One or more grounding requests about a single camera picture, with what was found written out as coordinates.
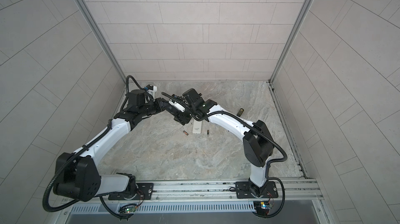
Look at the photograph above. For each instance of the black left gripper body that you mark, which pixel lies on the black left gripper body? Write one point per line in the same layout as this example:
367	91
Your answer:
153	108

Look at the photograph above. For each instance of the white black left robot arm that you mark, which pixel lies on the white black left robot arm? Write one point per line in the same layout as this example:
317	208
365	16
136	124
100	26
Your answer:
81	180

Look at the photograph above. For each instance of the aluminium corner post left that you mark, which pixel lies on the aluminium corner post left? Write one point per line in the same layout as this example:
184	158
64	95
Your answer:
99	36

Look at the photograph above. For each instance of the white remote control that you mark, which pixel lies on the white remote control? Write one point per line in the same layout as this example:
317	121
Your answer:
197	127

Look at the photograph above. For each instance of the black remote control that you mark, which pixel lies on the black remote control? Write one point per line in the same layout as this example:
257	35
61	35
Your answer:
176	102

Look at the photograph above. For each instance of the circuit board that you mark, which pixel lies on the circuit board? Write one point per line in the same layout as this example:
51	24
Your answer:
262	208
128	209

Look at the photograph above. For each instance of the aluminium corner post right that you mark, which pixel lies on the aluminium corner post right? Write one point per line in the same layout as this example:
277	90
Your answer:
295	30

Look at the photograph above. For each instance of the left circuit board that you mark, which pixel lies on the left circuit board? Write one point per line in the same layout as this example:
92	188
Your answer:
128	209

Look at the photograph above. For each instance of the aluminium corner post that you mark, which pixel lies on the aluminium corner post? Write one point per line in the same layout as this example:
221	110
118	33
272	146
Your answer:
99	36
295	30

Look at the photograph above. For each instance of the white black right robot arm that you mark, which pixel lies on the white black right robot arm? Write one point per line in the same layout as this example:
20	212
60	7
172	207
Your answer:
257	140

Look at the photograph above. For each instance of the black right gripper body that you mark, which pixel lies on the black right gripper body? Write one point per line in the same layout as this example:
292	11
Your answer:
191	111

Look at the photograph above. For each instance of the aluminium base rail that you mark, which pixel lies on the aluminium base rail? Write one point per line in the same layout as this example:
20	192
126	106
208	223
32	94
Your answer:
225	201

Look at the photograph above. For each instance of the black yellow screwdriver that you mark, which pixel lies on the black yellow screwdriver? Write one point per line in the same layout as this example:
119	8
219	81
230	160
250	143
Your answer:
240	112

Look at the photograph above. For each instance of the right circuit board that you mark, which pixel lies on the right circuit board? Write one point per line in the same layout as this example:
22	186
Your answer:
262	208

